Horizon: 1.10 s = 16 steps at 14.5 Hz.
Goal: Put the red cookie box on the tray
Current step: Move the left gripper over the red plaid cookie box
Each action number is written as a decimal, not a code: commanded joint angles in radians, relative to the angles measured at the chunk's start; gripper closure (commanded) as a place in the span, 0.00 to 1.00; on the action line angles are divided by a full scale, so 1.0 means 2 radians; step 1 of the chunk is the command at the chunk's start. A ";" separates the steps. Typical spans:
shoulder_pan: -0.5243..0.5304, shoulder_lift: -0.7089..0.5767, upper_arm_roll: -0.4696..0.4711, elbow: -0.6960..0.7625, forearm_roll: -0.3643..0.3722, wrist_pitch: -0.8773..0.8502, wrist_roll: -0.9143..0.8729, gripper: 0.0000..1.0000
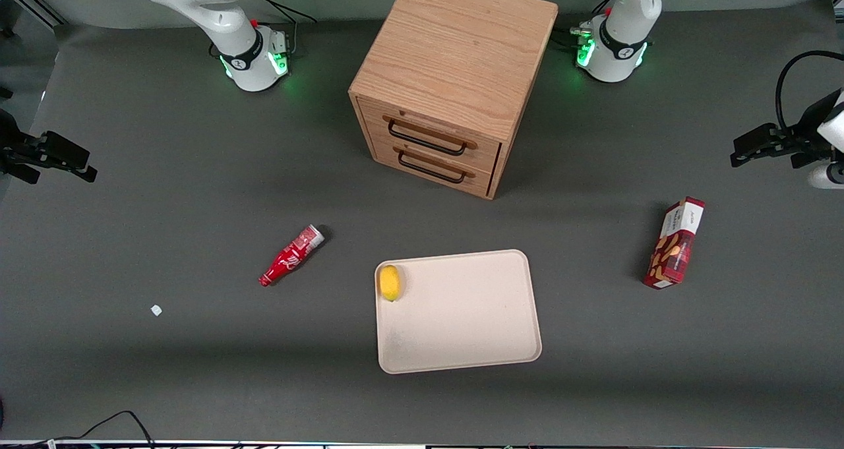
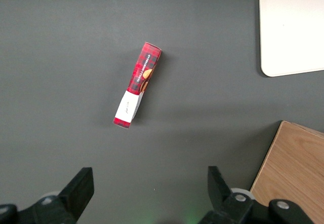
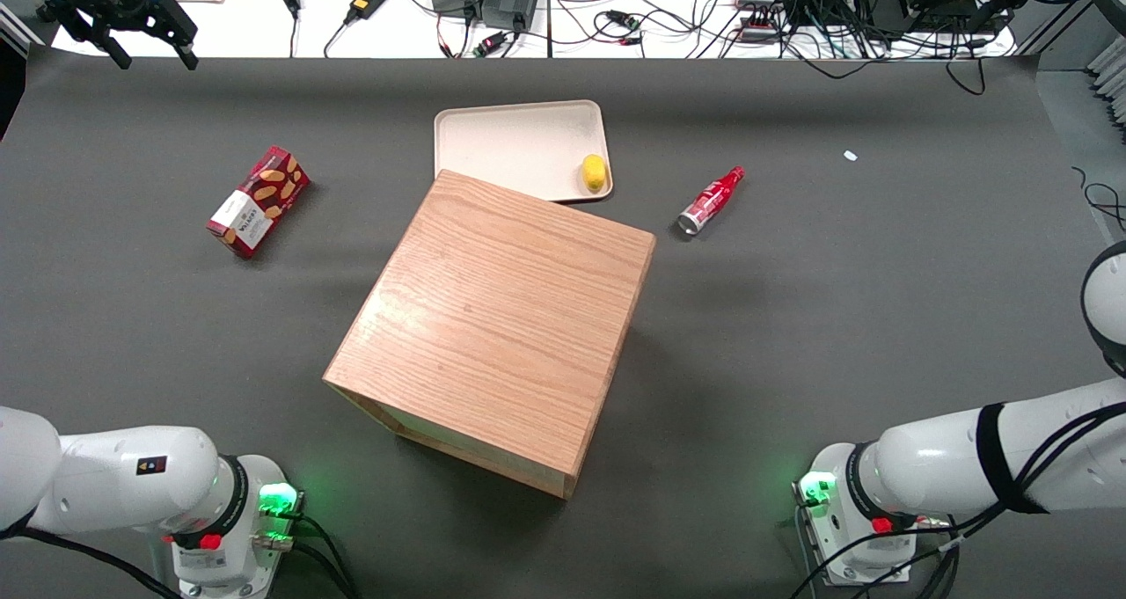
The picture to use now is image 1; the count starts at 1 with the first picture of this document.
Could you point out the wooden drawer cabinet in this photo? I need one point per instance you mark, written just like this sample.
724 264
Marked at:
455 47

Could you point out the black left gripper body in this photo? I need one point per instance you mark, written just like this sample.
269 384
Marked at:
802 139

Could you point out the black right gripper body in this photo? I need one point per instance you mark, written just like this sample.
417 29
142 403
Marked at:
8 147

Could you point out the wooden drawer front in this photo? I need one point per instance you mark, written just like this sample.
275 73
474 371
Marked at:
435 169
428 132

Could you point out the beige plastic tray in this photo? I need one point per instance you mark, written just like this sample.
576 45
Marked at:
461 314

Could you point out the red cookie box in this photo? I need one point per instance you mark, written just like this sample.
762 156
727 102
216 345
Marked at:
674 244

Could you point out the yellow lemon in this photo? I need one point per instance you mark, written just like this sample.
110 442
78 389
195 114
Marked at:
390 282

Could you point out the red cola bottle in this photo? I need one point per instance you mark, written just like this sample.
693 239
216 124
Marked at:
290 256

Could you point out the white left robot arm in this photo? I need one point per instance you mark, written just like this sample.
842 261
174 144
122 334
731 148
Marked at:
616 50

